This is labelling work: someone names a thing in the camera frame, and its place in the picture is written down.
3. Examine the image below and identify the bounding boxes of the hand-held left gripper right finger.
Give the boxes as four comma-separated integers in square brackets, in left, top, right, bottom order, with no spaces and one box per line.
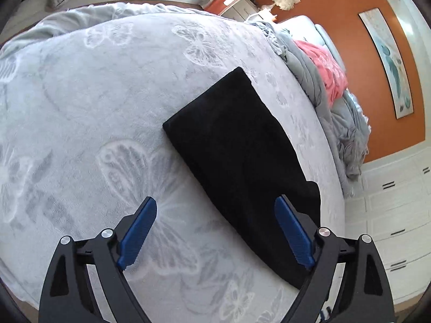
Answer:
[274,194,395,323]

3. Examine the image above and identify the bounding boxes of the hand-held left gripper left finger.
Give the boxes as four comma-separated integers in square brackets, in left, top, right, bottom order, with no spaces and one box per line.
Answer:
[38,196,158,323]

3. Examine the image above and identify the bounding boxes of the black pants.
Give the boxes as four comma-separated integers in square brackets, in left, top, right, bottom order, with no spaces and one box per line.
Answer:
[162,66,322,290]

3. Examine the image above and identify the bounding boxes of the white wardrobe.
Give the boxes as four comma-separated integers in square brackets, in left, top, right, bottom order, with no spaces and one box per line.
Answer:
[343,148,431,307]

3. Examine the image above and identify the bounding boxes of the crumpled grey cloth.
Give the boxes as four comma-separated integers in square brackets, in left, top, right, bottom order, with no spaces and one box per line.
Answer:
[332,94,373,180]

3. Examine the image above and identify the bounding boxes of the grey butterfly blanket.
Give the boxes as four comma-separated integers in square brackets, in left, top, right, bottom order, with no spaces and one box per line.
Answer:
[0,2,347,323]

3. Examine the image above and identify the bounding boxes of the grey duvet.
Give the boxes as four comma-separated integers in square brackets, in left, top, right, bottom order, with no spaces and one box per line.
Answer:
[244,20,357,199]

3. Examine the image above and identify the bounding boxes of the pink pillow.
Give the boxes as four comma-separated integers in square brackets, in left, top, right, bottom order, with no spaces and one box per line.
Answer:
[293,39,349,106]

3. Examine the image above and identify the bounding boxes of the pale blue headboard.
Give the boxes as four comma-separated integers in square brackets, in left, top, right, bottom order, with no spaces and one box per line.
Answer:
[276,15,347,75]

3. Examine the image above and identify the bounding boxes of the white nightstand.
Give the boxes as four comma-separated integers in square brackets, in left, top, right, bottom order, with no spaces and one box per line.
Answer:
[249,7,278,24]

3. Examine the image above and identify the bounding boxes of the framed wall picture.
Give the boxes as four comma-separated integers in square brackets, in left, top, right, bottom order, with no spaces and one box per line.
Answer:
[358,8,414,120]

